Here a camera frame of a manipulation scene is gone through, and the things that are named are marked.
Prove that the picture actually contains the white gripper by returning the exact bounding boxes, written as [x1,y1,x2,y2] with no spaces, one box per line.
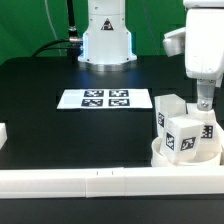
[185,8,224,111]

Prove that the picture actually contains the white round stool seat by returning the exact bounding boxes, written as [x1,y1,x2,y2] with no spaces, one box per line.
[151,137,224,167]

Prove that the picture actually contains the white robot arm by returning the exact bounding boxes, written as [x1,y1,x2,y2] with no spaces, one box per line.
[78,0,224,111]

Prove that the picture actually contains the white front fence bar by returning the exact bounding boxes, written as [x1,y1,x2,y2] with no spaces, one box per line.
[0,166,224,199]

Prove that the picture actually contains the white marker base sheet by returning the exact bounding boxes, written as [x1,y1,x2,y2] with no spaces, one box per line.
[57,89,152,109]

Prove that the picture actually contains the white left fence block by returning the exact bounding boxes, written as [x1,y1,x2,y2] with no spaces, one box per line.
[0,123,7,150]

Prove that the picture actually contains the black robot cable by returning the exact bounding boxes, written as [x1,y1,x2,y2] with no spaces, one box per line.
[31,0,84,58]

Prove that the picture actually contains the white thin cable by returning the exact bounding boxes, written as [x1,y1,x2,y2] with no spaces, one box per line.
[43,0,64,58]

